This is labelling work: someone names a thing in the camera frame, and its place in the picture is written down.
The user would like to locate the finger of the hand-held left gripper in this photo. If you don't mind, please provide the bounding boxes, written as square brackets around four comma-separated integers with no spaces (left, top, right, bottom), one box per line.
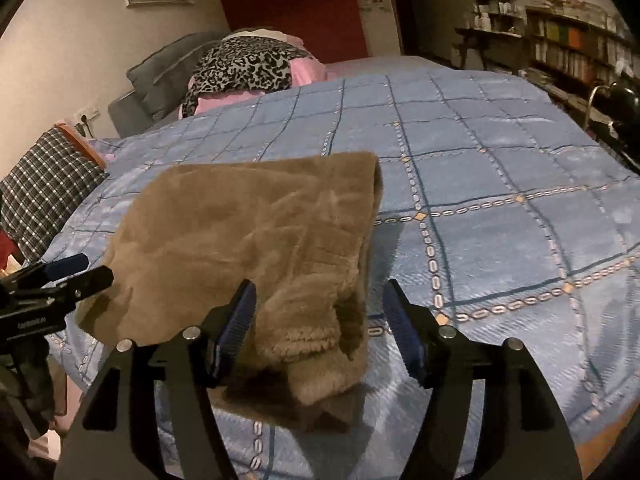
[42,254,90,282]
[46,265,115,312]

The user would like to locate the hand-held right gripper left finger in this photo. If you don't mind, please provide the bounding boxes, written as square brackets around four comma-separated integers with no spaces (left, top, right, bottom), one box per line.
[54,279,258,480]

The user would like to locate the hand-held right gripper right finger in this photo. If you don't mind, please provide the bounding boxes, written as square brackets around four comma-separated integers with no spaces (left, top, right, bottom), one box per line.
[382,278,584,480]

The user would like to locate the brown fleece pants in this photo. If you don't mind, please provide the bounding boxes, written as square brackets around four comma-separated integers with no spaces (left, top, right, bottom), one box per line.
[75,151,384,434]

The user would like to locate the red cloth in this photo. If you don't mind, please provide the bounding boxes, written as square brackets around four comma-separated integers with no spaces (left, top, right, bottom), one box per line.
[0,231,22,268]

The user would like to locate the blue checked blanket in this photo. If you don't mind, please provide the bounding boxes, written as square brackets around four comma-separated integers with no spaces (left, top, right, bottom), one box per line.
[37,55,640,480]

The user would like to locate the grey cushion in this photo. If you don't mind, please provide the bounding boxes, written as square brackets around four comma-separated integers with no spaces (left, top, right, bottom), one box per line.
[107,32,227,137]

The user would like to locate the leopard print cloth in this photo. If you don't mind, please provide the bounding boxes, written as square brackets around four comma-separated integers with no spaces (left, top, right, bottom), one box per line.
[180,37,309,117]

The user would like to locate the pink pillow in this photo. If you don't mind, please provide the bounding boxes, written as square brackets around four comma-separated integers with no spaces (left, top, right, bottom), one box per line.
[192,35,329,114]

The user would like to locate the cream cloth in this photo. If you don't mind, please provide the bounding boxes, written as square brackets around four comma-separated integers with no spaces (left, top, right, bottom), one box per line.
[229,28,304,47]

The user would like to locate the black metal chair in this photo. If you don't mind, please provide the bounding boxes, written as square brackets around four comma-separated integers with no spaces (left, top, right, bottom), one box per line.
[581,76,640,172]

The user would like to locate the red headboard panel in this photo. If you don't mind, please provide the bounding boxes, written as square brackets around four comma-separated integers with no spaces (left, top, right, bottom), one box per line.
[217,0,369,64]

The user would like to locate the small shelf with bottles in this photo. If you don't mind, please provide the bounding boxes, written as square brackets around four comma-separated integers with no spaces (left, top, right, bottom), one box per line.
[454,0,527,69]

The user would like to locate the bookshelf with books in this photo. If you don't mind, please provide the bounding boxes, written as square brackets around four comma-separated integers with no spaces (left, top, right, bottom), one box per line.
[524,0,640,107]

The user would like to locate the wall socket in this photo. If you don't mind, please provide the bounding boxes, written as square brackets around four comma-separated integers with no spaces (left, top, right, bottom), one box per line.
[74,107,99,137]

